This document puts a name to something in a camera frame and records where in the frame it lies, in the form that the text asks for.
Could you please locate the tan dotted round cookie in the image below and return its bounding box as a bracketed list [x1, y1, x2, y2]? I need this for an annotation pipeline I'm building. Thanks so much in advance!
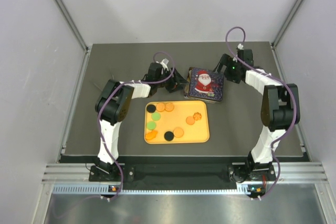
[173, 127, 184, 138]

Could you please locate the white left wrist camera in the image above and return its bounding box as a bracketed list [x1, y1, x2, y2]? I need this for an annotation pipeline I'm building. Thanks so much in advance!
[160, 58, 169, 69]

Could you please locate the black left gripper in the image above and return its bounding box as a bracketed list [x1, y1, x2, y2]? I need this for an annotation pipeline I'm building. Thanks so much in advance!
[155, 66, 189, 92]

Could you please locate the orange swirl cookie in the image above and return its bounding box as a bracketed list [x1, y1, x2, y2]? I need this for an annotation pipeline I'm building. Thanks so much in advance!
[193, 112, 202, 121]

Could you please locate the green cookie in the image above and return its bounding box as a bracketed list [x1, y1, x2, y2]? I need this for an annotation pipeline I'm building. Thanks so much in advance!
[146, 121, 156, 131]
[151, 112, 161, 121]

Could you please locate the green cookie lower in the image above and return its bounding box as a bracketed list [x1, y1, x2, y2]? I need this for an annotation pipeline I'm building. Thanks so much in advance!
[146, 121, 156, 131]

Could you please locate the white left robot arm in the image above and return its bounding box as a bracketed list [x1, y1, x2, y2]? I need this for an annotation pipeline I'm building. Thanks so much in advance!
[95, 59, 188, 180]

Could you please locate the black sandwich cookie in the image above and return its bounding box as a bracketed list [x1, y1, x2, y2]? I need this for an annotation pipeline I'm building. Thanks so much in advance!
[146, 104, 156, 113]
[164, 131, 174, 141]

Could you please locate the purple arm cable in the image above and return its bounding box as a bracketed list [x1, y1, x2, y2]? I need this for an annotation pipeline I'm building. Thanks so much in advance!
[225, 26, 301, 201]
[97, 51, 175, 202]

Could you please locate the orange round cookie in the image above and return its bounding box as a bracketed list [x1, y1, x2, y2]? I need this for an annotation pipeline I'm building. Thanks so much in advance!
[156, 102, 165, 112]

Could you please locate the green cookie upper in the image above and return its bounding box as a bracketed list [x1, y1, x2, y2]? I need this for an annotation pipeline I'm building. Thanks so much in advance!
[151, 112, 161, 121]

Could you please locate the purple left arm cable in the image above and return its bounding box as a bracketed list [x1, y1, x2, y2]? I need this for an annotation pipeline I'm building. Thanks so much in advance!
[97, 51, 175, 202]

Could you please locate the orange fish cookie left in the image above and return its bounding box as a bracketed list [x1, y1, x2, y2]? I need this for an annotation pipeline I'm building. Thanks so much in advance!
[145, 130, 158, 141]

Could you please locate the orange scalloped cookie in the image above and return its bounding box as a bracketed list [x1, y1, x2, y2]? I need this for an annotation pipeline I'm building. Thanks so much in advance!
[165, 102, 174, 112]

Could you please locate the slotted cable duct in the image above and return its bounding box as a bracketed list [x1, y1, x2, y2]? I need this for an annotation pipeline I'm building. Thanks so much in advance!
[52, 184, 250, 195]

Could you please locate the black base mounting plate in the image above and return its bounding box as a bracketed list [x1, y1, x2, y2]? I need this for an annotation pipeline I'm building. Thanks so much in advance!
[89, 155, 263, 190]

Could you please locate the gold tin lid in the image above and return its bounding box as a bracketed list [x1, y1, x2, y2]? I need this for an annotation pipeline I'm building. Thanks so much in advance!
[187, 66, 225, 103]

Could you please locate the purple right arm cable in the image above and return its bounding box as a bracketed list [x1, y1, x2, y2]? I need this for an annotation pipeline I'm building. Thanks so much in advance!
[225, 26, 301, 201]

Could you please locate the yellow serving tray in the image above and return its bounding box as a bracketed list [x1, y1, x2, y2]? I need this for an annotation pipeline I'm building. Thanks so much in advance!
[144, 101, 210, 144]

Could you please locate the tan plain round cookie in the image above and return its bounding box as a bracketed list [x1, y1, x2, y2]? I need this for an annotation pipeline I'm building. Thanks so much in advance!
[186, 116, 195, 125]

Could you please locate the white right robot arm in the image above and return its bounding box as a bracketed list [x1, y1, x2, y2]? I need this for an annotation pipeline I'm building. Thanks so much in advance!
[214, 49, 300, 183]

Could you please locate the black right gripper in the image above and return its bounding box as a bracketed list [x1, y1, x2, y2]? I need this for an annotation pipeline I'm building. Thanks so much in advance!
[213, 54, 242, 84]

